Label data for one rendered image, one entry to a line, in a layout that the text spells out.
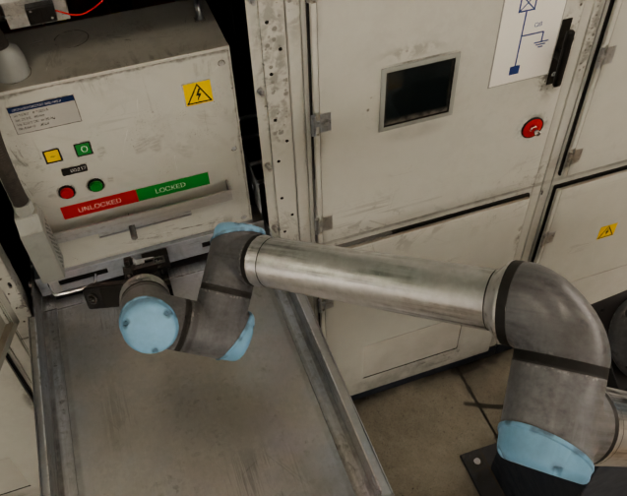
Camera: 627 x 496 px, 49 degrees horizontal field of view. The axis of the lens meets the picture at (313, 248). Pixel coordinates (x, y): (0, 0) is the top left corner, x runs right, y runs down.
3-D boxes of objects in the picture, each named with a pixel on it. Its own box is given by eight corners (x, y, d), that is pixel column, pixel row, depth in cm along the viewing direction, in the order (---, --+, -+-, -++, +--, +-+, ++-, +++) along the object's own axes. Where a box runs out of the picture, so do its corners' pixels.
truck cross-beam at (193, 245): (266, 237, 169) (263, 219, 165) (42, 296, 158) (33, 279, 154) (260, 223, 173) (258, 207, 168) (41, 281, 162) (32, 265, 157)
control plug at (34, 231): (66, 279, 143) (39, 219, 131) (42, 284, 142) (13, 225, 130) (63, 253, 149) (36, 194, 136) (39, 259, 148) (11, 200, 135)
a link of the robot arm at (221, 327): (263, 301, 116) (193, 285, 112) (248, 368, 115) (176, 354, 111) (249, 299, 125) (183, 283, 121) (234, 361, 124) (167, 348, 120)
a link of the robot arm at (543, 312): (617, 266, 80) (200, 214, 118) (599, 371, 79) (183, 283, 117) (632, 282, 89) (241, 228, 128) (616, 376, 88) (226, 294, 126)
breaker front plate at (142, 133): (253, 226, 166) (229, 51, 131) (48, 280, 156) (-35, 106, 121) (251, 222, 166) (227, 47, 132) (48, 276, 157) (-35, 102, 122)
